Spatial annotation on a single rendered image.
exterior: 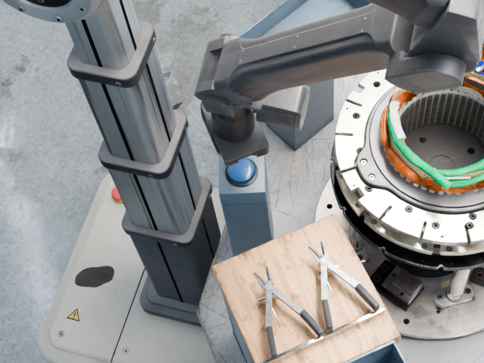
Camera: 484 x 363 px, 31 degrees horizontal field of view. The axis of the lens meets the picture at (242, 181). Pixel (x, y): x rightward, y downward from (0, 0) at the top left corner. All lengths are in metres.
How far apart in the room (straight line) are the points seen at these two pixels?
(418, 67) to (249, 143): 0.49
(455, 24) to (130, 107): 0.76
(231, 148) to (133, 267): 1.00
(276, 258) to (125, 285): 0.94
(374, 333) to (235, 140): 0.32
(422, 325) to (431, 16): 0.87
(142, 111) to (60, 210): 1.23
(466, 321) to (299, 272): 0.37
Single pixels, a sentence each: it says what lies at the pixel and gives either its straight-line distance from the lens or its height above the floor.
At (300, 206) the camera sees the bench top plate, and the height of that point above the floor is 0.78.
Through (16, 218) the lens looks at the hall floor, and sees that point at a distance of 2.60.
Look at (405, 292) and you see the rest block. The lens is 1.47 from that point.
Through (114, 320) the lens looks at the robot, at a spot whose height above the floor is 0.26.
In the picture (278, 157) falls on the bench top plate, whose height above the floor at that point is 0.78.
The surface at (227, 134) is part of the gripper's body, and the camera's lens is 1.18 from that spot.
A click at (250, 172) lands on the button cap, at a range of 1.32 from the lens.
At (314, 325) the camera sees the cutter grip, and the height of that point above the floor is 1.10.
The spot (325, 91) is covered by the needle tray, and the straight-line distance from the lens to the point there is 1.57.
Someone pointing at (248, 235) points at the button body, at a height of 0.88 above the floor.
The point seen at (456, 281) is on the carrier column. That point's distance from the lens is 1.42.
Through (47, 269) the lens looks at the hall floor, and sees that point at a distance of 2.50.
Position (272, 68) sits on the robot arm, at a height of 1.45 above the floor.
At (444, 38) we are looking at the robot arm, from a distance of 0.71.
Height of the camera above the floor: 2.20
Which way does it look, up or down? 61 degrees down
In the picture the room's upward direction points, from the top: 10 degrees counter-clockwise
